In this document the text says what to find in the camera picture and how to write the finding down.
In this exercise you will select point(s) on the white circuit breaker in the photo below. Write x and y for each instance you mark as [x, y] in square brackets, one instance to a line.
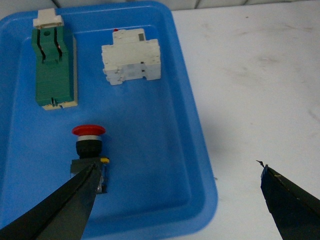
[131, 57]

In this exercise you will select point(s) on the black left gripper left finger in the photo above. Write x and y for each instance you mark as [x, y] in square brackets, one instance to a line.
[63, 215]

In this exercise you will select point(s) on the grey curtain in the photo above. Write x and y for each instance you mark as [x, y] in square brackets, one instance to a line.
[173, 5]

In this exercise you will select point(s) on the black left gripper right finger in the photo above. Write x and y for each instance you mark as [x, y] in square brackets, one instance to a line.
[296, 212]

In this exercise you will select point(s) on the blue plastic tray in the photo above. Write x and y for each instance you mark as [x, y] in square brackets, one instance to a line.
[160, 182]

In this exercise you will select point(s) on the red emergency stop button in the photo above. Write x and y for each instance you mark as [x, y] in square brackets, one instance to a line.
[89, 146]

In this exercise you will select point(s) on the green knife switch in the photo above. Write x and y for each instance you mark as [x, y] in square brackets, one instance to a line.
[55, 48]

